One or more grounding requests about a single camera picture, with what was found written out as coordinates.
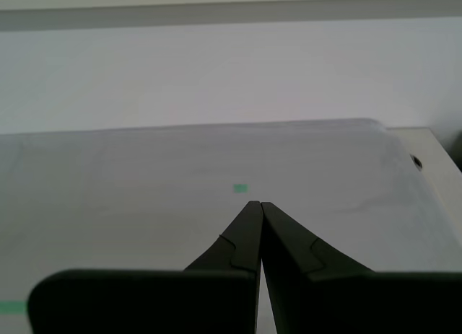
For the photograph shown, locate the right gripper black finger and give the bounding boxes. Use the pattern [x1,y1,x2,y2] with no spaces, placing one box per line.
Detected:
[261,201,462,334]
[27,201,263,334]

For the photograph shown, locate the white table cloth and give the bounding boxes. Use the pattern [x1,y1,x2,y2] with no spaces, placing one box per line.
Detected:
[0,118,462,334]

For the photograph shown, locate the long green tape strip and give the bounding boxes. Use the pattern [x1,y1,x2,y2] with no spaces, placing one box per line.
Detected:
[0,299,30,315]

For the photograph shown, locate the beige wall trim band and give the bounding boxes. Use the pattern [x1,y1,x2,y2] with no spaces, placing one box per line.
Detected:
[0,0,462,32]

